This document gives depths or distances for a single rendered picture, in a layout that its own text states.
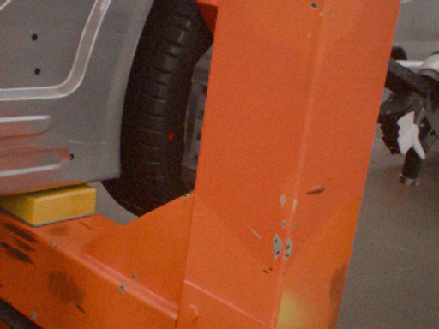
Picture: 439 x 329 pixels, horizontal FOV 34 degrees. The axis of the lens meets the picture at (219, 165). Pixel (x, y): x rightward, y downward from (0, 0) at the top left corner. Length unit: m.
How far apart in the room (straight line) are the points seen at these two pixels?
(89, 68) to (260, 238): 0.50
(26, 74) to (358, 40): 0.57
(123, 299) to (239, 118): 0.36
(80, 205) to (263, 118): 0.55
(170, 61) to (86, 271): 0.44
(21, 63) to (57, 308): 0.40
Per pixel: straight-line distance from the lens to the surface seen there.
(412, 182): 1.58
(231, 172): 0.87
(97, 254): 1.14
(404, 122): 1.10
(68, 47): 1.23
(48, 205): 1.26
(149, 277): 1.05
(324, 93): 0.81
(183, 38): 1.35
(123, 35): 1.26
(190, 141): 1.36
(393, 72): 1.13
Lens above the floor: 1.15
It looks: 16 degrees down
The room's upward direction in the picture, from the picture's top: 8 degrees clockwise
